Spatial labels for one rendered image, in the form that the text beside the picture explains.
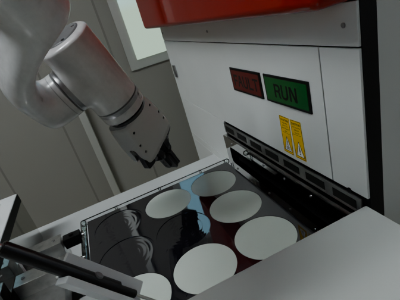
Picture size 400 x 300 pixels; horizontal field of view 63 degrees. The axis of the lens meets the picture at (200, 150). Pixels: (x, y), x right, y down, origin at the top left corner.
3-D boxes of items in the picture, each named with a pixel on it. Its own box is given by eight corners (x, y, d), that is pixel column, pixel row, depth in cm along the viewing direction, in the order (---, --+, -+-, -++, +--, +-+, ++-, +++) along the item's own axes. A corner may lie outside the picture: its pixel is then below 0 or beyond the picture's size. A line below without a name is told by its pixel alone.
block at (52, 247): (66, 243, 69) (60, 233, 68) (66, 253, 66) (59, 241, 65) (28, 260, 67) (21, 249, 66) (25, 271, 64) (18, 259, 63)
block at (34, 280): (66, 267, 62) (59, 255, 61) (65, 278, 59) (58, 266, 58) (22, 287, 60) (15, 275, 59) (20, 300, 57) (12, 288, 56)
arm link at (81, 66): (98, 127, 53) (141, 91, 54) (34, 65, 44) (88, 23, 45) (86, 107, 59) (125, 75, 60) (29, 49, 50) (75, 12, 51)
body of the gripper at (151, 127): (120, 88, 63) (152, 125, 70) (94, 129, 58) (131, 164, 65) (149, 84, 58) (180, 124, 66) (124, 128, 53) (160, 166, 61)
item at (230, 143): (236, 163, 87) (228, 132, 83) (369, 266, 48) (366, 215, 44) (230, 166, 87) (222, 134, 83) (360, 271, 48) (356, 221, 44)
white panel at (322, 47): (198, 134, 121) (166, 23, 105) (386, 277, 49) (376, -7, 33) (191, 137, 120) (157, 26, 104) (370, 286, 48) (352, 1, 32)
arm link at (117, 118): (111, 82, 61) (121, 93, 63) (87, 117, 57) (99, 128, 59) (143, 77, 57) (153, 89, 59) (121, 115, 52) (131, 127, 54)
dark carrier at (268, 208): (227, 163, 79) (226, 161, 78) (325, 243, 48) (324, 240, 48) (88, 224, 71) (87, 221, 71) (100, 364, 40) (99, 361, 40)
